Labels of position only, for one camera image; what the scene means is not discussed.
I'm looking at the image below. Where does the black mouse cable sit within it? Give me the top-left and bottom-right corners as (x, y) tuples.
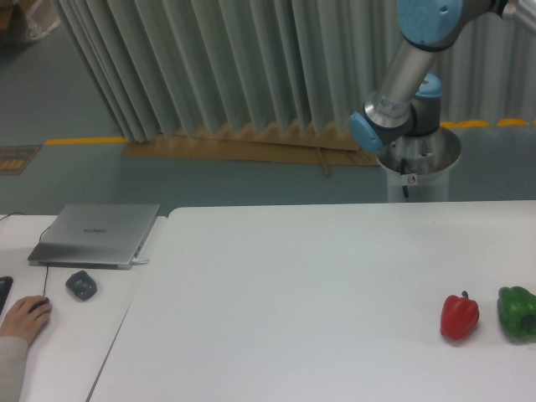
(0, 211), (59, 297)

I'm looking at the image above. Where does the red bell pepper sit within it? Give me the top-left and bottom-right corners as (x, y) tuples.
(440, 291), (480, 341)

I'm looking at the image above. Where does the grey sleeved forearm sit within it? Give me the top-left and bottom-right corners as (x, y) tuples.
(1, 336), (28, 402)

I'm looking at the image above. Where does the grey-green folding curtain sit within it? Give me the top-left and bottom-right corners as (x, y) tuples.
(53, 0), (536, 141)

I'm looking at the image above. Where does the person's bare hand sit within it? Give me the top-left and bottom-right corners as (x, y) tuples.
(1, 296), (53, 345)

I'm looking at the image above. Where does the dark grey earbuds case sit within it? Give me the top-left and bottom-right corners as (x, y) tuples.
(65, 271), (98, 302)

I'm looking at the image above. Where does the green bell pepper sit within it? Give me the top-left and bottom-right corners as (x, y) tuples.
(497, 286), (535, 338)

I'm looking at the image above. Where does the white usb plug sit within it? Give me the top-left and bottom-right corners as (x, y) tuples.
(131, 259), (150, 265)

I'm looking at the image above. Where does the black keyboard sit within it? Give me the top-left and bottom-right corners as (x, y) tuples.
(0, 276), (13, 314)

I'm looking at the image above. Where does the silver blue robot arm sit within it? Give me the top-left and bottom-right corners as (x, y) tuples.
(349, 1), (535, 152)

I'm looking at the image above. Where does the silver closed laptop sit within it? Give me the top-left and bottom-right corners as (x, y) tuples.
(28, 204), (160, 269)

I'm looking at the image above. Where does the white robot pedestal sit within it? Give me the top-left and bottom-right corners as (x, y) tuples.
(377, 127), (461, 203)

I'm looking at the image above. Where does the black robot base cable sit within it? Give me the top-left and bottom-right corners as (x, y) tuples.
(399, 157), (412, 204)

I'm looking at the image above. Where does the brown cardboard sheet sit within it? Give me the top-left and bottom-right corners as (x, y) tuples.
(122, 121), (379, 177)

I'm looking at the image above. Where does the black computer mouse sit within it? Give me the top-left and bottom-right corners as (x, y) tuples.
(28, 297), (52, 317)

